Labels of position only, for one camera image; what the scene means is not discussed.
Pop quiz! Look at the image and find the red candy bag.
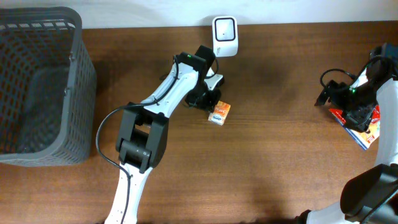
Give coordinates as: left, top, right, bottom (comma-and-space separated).
329, 105, 381, 133

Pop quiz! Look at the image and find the orange tissue pack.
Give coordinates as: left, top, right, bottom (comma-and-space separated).
208, 101, 231, 126

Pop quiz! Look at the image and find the yellow snack bag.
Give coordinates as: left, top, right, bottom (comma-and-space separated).
345, 119, 380, 150

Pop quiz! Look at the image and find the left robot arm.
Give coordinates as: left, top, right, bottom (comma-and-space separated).
105, 49, 223, 223

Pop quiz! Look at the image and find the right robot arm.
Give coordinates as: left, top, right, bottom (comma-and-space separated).
294, 43, 397, 224

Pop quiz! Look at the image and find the white barcode scanner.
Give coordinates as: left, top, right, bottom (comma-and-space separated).
212, 16, 239, 58

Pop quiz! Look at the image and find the dark grey plastic basket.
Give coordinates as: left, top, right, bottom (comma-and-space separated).
1, 7, 97, 167

